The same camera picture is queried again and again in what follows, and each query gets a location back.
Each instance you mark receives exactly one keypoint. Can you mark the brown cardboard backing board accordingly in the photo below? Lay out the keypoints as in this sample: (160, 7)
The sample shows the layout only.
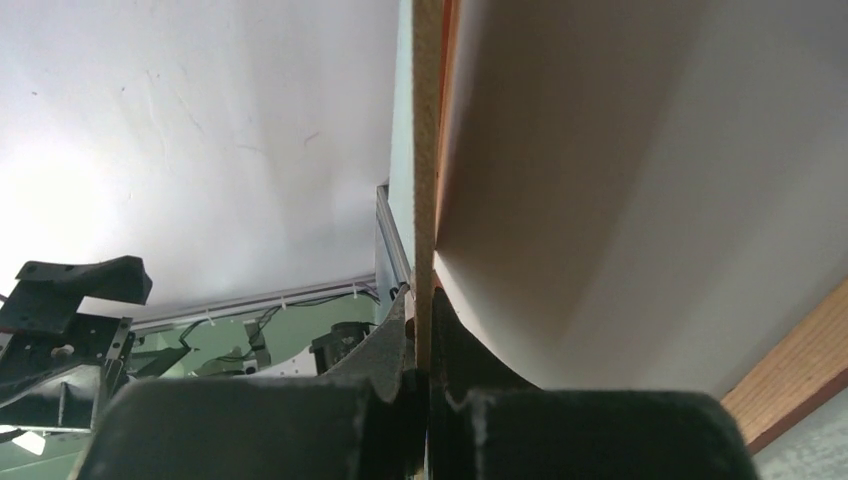
(427, 27)

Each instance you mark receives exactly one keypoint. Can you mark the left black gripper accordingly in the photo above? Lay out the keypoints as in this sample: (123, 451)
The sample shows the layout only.
(64, 383)

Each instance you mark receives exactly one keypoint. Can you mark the wooden picture frame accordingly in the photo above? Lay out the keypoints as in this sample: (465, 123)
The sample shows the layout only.
(788, 384)

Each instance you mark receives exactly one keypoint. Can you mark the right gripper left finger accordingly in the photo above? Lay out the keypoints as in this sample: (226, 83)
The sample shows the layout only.
(362, 419)

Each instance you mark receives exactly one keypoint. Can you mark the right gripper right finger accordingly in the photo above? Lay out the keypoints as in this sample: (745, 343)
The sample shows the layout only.
(488, 422)

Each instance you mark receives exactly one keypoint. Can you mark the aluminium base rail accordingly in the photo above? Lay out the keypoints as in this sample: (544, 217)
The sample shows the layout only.
(388, 247)

